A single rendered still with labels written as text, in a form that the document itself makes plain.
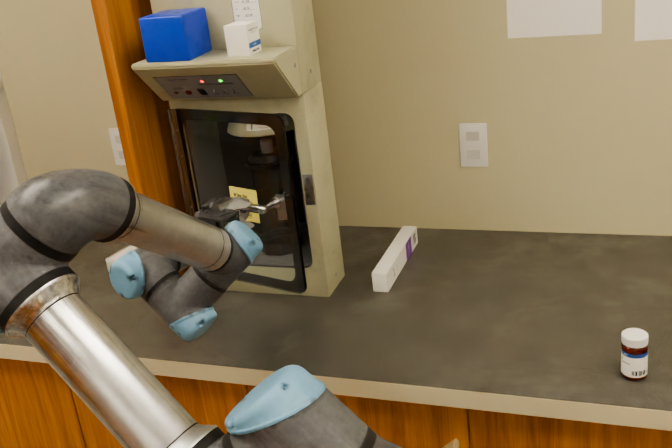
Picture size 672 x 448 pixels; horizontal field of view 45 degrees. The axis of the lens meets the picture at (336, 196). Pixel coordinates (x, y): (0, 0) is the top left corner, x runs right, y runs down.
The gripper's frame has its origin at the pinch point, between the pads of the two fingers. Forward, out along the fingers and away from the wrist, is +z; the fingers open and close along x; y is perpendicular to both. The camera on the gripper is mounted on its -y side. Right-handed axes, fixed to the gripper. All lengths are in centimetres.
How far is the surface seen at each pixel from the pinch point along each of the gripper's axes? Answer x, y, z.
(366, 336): -26.0, 26.1, 2.2
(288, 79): 25.6, 11.0, 7.2
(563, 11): 28, 45, 67
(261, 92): 22.6, 3.3, 7.5
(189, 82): 26.0, -9.3, 0.4
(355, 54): 20, -4, 54
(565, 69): 14, 45, 67
